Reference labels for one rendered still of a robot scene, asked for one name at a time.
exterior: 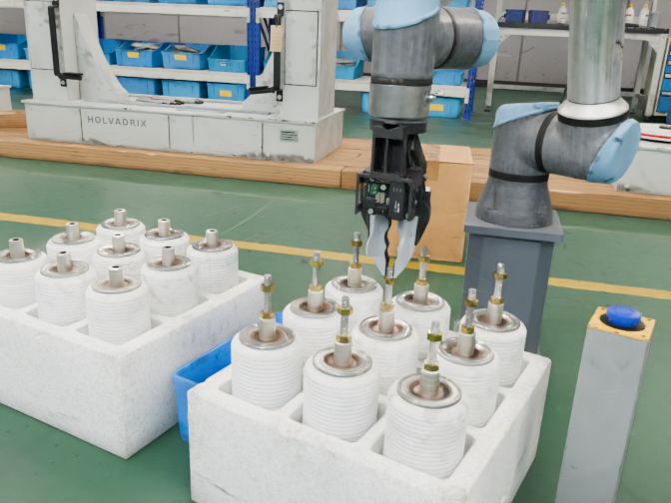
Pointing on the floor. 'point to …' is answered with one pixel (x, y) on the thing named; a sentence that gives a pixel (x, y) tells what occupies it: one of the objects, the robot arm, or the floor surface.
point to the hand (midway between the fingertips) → (391, 264)
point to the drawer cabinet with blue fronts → (660, 86)
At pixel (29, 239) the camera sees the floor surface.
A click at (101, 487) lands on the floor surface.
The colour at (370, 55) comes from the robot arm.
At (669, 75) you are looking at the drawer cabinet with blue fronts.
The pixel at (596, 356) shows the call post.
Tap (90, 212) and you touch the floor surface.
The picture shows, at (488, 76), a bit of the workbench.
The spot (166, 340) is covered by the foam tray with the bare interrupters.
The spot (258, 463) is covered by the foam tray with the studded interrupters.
